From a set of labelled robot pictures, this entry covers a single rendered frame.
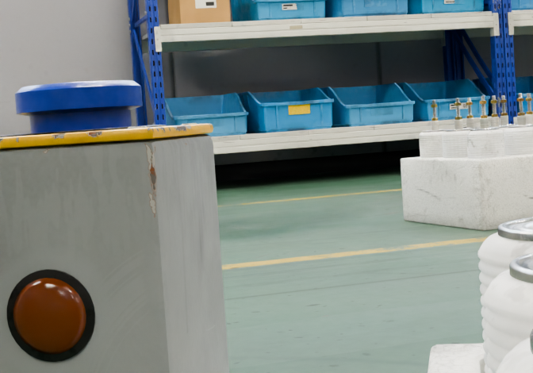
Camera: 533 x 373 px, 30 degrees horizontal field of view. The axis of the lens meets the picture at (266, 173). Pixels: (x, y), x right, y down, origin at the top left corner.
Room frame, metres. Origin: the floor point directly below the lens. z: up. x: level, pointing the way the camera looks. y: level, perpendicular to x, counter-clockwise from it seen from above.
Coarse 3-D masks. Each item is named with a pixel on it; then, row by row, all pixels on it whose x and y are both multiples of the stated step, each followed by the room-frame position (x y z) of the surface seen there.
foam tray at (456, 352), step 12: (432, 348) 0.56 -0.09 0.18; (444, 348) 0.55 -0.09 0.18; (456, 348) 0.55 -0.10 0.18; (468, 348) 0.55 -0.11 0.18; (480, 348) 0.54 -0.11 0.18; (432, 360) 0.53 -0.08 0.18; (444, 360) 0.52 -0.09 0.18; (456, 360) 0.52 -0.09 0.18; (468, 360) 0.52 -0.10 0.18; (480, 360) 0.53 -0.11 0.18; (432, 372) 0.50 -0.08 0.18; (444, 372) 0.50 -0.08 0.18; (456, 372) 0.50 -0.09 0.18; (468, 372) 0.50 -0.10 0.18; (480, 372) 0.53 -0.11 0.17
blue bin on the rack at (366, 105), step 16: (336, 96) 5.02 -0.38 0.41; (352, 96) 5.41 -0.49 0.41; (368, 96) 5.44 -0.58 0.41; (384, 96) 5.34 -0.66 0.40; (400, 96) 5.15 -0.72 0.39; (336, 112) 5.06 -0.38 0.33; (352, 112) 4.90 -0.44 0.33; (368, 112) 4.93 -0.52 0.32; (384, 112) 4.95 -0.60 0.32; (400, 112) 4.98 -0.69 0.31
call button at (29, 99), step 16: (112, 80) 0.31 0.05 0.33; (128, 80) 0.32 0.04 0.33; (16, 96) 0.31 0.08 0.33; (32, 96) 0.30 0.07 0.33; (48, 96) 0.30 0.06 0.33; (64, 96) 0.30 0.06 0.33; (80, 96) 0.30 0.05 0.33; (96, 96) 0.30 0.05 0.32; (112, 96) 0.31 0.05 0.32; (128, 96) 0.31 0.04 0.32; (32, 112) 0.31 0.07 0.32; (48, 112) 0.30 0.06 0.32; (64, 112) 0.30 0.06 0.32; (80, 112) 0.30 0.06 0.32; (96, 112) 0.31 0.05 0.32; (112, 112) 0.31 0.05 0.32; (128, 112) 0.32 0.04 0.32; (32, 128) 0.31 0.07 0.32; (48, 128) 0.31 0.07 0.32; (64, 128) 0.30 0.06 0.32; (80, 128) 0.30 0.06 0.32; (96, 128) 0.31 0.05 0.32
